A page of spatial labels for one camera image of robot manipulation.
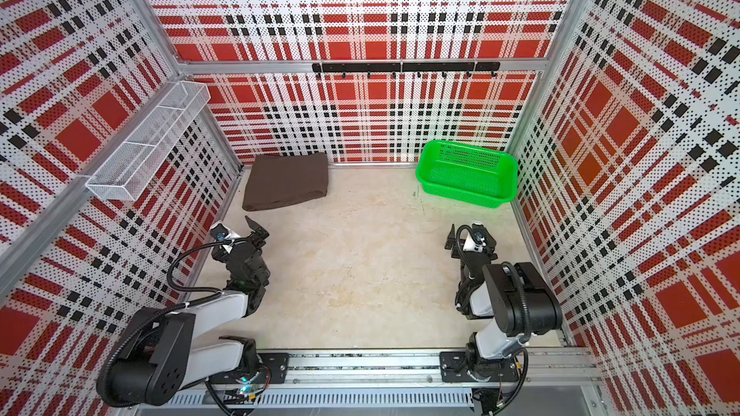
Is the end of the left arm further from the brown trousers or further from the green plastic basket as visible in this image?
the green plastic basket

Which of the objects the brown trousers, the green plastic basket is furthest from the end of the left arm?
the green plastic basket

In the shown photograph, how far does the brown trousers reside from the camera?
1.10 m
